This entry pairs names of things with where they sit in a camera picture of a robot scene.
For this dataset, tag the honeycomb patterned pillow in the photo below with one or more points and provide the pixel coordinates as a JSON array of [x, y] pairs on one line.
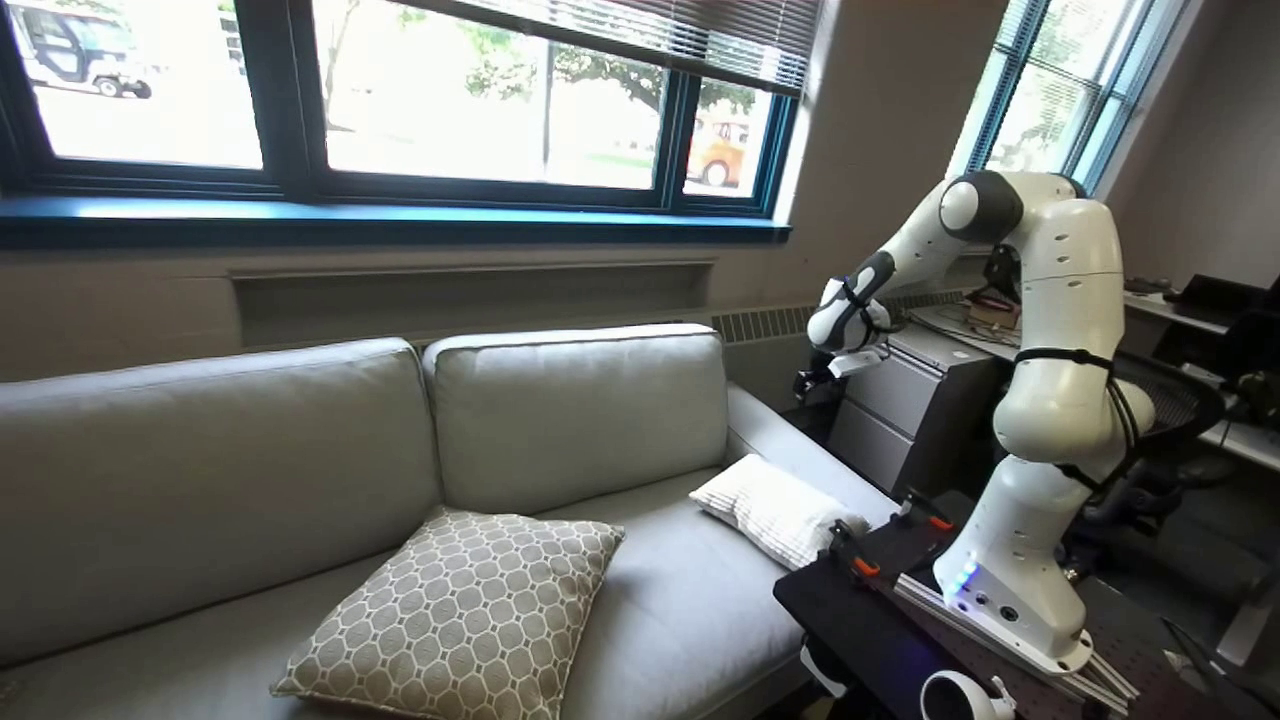
[[455, 622]]

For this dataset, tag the black office chair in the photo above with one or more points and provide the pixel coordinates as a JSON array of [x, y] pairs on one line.
[[1195, 414]]

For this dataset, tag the heater vent grille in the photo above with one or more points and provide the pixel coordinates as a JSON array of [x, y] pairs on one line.
[[760, 326]]

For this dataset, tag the narrow teal framed window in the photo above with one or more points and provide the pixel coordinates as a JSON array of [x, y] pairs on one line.
[[1042, 81]]

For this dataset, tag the white VR controller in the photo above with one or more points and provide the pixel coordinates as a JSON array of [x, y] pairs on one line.
[[998, 690]]

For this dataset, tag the grey filing cabinet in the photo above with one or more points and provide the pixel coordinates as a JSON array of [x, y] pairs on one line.
[[905, 424]]

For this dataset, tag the white desk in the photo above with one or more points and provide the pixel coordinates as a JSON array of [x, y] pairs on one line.
[[1244, 444]]

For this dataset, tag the cream pleated pillow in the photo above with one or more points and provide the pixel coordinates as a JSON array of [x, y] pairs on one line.
[[774, 506]]

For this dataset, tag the black robot table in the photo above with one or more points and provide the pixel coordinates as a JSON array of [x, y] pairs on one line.
[[854, 624]]

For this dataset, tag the wide blue framed window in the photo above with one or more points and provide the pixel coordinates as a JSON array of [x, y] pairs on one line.
[[287, 94]]

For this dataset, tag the grey sofa back cushion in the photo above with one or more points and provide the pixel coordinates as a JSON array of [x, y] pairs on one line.
[[574, 414], [203, 492]]

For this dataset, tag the grey sofa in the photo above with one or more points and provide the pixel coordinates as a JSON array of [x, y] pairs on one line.
[[665, 624]]

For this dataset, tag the window blinds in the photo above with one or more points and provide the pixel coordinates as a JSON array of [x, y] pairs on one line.
[[695, 34]]

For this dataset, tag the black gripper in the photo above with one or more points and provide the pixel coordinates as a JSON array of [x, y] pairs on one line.
[[849, 366]]

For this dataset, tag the black laptop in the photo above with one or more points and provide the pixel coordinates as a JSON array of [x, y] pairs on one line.
[[1221, 302]]

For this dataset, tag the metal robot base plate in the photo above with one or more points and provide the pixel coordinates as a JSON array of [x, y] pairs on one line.
[[1053, 665]]

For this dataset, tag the orange black clamp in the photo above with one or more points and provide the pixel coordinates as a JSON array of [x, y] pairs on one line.
[[854, 552], [926, 512]]

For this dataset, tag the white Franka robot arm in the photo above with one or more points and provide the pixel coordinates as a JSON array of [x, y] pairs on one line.
[[1064, 400]]

